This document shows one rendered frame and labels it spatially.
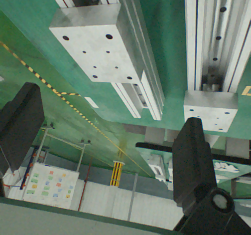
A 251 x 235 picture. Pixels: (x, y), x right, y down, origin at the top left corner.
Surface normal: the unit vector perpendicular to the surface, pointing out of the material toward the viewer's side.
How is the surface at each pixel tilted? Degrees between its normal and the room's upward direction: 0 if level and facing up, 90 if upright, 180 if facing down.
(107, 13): 90
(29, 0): 0
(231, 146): 90
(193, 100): 90
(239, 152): 90
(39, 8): 0
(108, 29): 0
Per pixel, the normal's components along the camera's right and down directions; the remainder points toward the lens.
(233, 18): -0.21, 0.92
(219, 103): -0.27, -0.39
